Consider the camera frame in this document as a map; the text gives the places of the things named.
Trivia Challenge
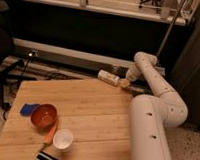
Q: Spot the white cup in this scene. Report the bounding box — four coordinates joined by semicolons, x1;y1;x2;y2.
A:
53;129;74;152

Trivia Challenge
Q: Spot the white shelf ledge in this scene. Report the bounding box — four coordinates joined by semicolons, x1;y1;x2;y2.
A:
28;0;194;25

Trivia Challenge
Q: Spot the metal pole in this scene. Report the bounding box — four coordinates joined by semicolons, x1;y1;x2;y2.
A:
156;0;186;59

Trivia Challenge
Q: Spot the clear plastic bottle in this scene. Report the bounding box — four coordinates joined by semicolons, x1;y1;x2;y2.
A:
98;70;130;88

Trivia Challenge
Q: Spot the orange carrot toy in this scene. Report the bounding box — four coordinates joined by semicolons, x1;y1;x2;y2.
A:
39;121;59;151

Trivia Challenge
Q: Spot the black cable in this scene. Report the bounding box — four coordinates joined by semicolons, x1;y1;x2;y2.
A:
39;70;95;82

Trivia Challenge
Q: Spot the black white striped cloth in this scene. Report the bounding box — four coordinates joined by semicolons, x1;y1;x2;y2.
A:
34;152;58;160

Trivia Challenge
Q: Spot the red bowl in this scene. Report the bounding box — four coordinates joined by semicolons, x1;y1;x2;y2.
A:
31;104;57;128

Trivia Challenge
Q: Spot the blue sponge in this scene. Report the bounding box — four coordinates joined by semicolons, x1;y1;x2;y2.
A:
20;103;38;116

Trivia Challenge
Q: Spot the black office chair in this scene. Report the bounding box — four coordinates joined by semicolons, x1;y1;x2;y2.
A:
0;0;41;123

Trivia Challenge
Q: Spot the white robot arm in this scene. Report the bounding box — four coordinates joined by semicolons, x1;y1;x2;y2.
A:
126;51;188;160

